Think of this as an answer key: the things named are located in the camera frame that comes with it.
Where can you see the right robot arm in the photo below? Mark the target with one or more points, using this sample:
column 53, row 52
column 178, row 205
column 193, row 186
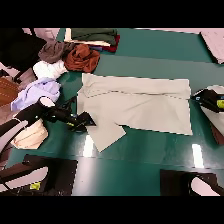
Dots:
column 213, row 185

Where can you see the dark green garment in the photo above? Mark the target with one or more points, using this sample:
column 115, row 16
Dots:
column 95, row 34

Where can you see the black garment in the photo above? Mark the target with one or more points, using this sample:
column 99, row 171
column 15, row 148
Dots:
column 18, row 46

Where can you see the red garment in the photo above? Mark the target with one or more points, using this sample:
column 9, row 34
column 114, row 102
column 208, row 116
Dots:
column 113, row 46

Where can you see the lavender garment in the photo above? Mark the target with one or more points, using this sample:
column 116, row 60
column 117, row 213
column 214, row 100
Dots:
column 38, row 90

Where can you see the pale beige shirt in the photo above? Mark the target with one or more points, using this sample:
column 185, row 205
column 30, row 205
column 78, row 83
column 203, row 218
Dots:
column 143, row 103

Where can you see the cream garment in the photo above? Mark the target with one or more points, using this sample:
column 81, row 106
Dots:
column 30, row 136

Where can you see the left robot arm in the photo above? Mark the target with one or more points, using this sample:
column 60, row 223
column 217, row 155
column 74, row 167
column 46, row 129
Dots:
column 31, row 114

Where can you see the grey garment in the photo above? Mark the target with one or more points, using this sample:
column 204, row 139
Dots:
column 53, row 51

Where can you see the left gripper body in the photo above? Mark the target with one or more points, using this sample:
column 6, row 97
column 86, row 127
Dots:
column 82, row 121

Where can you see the white garment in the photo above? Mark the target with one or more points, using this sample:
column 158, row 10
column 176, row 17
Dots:
column 48, row 69

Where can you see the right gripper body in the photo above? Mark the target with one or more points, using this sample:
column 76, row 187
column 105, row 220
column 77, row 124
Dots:
column 207, row 99

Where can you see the rust brown garment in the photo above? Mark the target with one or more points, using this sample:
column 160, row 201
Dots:
column 81, row 58

